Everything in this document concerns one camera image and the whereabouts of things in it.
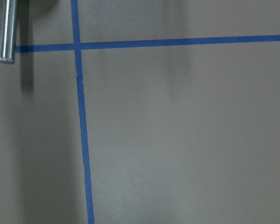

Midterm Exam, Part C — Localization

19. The steel ice scoop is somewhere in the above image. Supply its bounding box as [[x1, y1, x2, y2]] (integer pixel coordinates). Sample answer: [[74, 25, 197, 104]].
[[0, 0, 18, 64]]

